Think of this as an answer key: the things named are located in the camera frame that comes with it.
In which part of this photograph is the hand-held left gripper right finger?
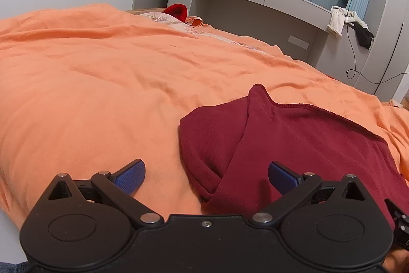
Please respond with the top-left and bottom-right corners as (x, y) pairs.
(251, 161), (373, 225)

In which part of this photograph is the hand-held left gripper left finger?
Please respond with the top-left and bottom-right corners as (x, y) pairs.
(38, 159), (163, 228)

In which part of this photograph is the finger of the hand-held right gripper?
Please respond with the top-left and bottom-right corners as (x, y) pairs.
(385, 198), (409, 251)

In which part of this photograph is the dark red shirt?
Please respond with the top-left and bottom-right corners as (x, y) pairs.
(179, 84), (409, 230)

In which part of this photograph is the orange blanket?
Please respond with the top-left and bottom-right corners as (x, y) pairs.
(0, 3), (409, 273)

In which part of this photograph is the person's blue jeans leg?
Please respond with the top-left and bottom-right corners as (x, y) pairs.
(0, 261), (31, 273)

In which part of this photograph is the black garment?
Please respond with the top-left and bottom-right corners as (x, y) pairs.
(350, 20), (375, 50)

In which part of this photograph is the white garment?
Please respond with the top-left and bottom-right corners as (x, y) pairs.
(326, 6), (365, 38)

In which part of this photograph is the bright red cloth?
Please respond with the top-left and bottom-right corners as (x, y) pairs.
(164, 4), (188, 21)

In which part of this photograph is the white wall socket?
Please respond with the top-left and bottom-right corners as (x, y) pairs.
(288, 35), (310, 49)

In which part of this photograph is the black cable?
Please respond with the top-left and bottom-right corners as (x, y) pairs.
(343, 12), (409, 85)

